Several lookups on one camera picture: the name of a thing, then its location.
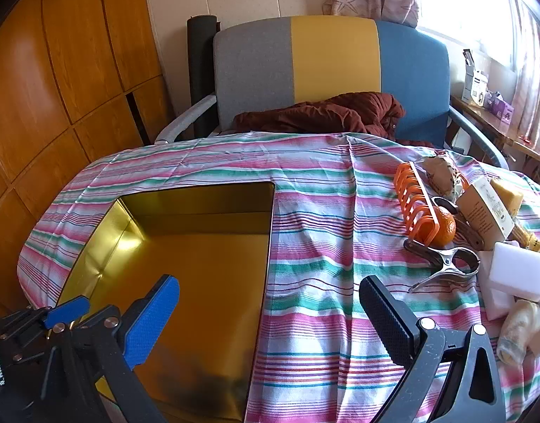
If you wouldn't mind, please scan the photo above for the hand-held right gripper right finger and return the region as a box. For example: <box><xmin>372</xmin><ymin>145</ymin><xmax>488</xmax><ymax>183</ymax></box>
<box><xmin>359</xmin><ymin>275</ymin><xmax>507</xmax><ymax>423</ymax></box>

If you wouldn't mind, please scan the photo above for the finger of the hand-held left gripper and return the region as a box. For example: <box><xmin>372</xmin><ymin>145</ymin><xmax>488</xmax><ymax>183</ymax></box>
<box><xmin>0</xmin><ymin>296</ymin><xmax>91</xmax><ymax>354</ymax></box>

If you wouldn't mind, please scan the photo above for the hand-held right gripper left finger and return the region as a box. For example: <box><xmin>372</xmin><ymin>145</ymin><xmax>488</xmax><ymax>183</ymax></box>
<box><xmin>38</xmin><ymin>274</ymin><xmax>180</xmax><ymax>423</ymax></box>

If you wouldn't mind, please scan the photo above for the gold rectangular tin container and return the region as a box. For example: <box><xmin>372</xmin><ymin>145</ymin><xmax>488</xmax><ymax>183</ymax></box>
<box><xmin>56</xmin><ymin>182</ymin><xmax>276</xmax><ymax>422</ymax></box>

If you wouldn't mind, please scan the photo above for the orange mandarin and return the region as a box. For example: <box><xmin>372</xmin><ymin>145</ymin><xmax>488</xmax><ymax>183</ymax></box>
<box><xmin>424</xmin><ymin>209</ymin><xmax>456</xmax><ymax>247</ymax></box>

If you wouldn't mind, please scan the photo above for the orange plastic rack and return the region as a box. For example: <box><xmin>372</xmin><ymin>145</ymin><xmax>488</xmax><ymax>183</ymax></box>
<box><xmin>394</xmin><ymin>161</ymin><xmax>442</xmax><ymax>245</ymax></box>

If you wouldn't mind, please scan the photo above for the white sponge block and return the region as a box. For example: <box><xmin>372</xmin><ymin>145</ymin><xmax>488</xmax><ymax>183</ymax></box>
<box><xmin>478</xmin><ymin>250</ymin><xmax>517</xmax><ymax>321</ymax></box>
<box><xmin>489</xmin><ymin>241</ymin><xmax>540</xmax><ymax>304</ymax></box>

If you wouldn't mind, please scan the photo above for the pink green striped tablecloth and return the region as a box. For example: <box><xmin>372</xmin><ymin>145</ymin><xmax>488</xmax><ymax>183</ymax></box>
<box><xmin>17</xmin><ymin>131</ymin><xmax>540</xmax><ymax>423</ymax></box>

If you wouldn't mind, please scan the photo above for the clear plastic wrapped packet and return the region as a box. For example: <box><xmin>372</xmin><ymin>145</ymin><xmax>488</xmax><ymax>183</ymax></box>
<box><xmin>498</xmin><ymin>299</ymin><xmax>540</xmax><ymax>366</ymax></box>

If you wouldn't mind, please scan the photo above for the beige cardboard box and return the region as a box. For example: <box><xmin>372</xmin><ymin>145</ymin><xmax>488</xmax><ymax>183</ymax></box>
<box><xmin>455</xmin><ymin>178</ymin><xmax>517</xmax><ymax>250</ymax></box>

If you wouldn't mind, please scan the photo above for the orange white snack bag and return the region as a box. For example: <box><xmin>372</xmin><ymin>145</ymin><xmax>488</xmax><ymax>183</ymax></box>
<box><xmin>422</xmin><ymin>151</ymin><xmax>470</xmax><ymax>206</ymax></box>

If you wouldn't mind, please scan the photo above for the yellow plush toy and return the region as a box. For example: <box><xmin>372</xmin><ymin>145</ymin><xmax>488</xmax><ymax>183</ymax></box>
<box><xmin>510</xmin><ymin>220</ymin><xmax>540</xmax><ymax>254</ymax></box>

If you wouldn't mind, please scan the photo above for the yellow sponge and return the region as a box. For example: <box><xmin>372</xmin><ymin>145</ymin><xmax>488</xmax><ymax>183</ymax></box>
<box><xmin>490</xmin><ymin>178</ymin><xmax>525</xmax><ymax>217</ymax></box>

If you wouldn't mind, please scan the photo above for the maroon padded jacket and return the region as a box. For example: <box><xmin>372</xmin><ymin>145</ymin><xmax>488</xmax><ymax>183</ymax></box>
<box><xmin>231</xmin><ymin>92</ymin><xmax>406</xmax><ymax>142</ymax></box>

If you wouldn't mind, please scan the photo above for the wooden desk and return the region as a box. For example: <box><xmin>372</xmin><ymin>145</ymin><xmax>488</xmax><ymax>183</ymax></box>
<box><xmin>449</xmin><ymin>94</ymin><xmax>540</xmax><ymax>164</ymax></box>

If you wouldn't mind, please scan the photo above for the wooden wardrobe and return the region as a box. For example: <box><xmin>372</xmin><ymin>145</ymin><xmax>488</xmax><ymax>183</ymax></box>
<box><xmin>0</xmin><ymin>0</ymin><xmax>174</xmax><ymax>313</ymax></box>

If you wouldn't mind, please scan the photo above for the purple box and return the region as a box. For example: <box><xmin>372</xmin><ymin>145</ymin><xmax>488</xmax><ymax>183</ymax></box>
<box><xmin>485</xmin><ymin>92</ymin><xmax>516</xmax><ymax>123</ymax></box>

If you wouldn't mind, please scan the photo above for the white open carton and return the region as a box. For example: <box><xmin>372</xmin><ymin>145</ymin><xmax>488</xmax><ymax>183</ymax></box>
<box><xmin>463</xmin><ymin>48</ymin><xmax>491</xmax><ymax>107</ymax></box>

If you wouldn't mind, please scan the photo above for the grey yellow blue armchair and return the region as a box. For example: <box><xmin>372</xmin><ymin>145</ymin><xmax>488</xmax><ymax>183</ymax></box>
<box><xmin>154</xmin><ymin>15</ymin><xmax>510</xmax><ymax>169</ymax></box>

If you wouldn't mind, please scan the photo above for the pink striped curtain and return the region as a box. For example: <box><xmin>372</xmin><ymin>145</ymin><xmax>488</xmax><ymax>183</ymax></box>
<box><xmin>503</xmin><ymin>0</ymin><xmax>540</xmax><ymax>153</ymax></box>

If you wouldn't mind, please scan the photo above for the window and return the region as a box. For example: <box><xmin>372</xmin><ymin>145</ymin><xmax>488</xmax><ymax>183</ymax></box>
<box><xmin>415</xmin><ymin>0</ymin><xmax>530</xmax><ymax>73</ymax></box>

